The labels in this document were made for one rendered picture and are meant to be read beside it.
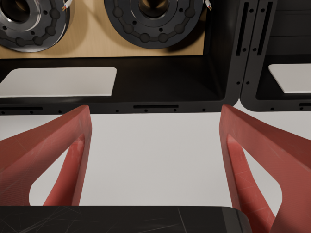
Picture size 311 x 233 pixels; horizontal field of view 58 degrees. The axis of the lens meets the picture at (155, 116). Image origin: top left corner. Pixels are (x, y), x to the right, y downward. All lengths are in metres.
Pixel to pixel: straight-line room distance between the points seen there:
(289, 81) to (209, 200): 0.52
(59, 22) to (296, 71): 0.26
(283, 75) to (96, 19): 0.22
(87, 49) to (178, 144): 0.34
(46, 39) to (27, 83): 0.05
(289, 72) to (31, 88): 0.28
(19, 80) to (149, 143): 0.35
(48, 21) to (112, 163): 0.42
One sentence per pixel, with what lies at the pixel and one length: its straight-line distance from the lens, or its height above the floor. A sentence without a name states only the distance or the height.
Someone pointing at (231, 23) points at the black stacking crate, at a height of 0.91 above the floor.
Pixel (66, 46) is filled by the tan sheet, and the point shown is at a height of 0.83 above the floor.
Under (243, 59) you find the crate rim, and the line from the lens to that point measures 0.26.
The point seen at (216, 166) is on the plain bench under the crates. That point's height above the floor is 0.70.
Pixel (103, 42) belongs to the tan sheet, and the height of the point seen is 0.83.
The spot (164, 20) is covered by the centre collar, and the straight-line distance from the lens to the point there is 0.31.
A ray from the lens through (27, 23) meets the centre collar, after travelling 0.34.
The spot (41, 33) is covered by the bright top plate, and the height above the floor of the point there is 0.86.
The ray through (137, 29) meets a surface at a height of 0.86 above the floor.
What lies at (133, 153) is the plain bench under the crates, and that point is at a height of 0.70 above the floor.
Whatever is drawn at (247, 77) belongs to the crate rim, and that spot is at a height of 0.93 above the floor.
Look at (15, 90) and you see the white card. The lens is 0.33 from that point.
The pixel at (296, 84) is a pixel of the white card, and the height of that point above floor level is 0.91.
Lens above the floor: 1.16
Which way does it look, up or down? 53 degrees down
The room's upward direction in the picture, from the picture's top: 180 degrees counter-clockwise
